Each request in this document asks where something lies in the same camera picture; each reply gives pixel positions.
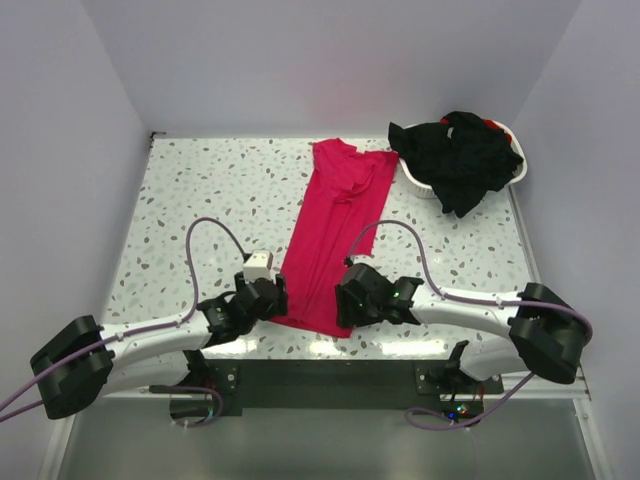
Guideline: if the pink t shirt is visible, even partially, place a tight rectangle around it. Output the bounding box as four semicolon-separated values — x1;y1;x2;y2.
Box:
272;138;399;338

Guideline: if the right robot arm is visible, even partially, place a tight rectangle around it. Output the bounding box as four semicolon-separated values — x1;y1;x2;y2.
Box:
335;263;593;393

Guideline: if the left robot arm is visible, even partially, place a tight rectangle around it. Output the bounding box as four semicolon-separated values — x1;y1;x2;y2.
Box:
30;274;288;420

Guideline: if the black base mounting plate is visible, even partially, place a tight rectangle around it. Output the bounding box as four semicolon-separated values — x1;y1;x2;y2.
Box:
169;357;504;429

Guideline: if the white laundry basket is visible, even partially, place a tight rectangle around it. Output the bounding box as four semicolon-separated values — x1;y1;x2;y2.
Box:
397;120;528;199

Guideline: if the black t shirt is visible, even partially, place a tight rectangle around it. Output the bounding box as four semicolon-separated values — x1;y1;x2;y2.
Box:
387;111;522;218

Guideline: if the red garment in basket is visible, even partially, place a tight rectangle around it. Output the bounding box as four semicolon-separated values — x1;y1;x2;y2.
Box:
439;117;514;145

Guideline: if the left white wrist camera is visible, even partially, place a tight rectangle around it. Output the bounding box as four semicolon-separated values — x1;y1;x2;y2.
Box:
242;249;274;283

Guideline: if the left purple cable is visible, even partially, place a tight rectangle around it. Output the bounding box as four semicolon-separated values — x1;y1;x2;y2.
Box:
0;217;251;421

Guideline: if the aluminium frame rail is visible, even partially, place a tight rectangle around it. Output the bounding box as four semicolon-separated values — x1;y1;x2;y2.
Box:
514;376;591;400

